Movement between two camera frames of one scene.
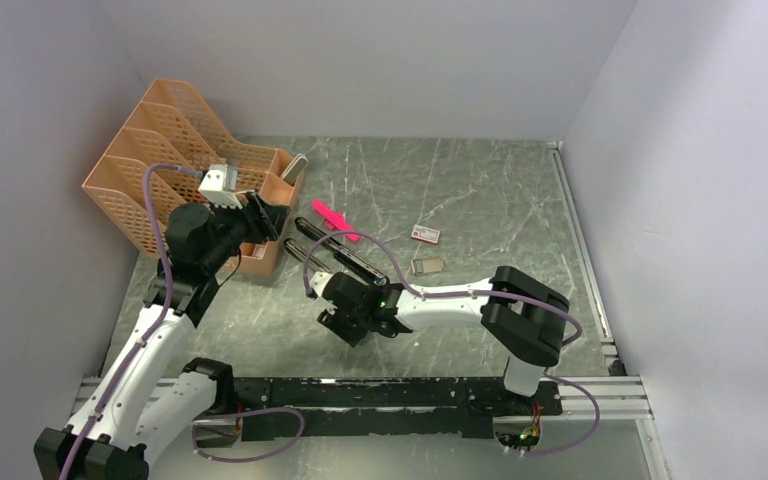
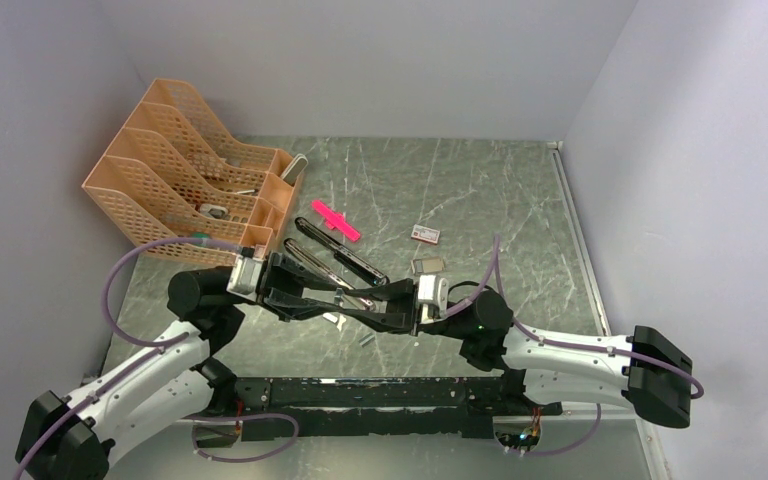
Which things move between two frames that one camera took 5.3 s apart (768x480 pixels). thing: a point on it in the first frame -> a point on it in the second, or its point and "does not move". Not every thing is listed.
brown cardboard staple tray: x=429 y=264 does not move
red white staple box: x=425 y=234 does not move
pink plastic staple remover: x=335 y=220 does not move
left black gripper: x=263 y=221 -> x=280 y=289
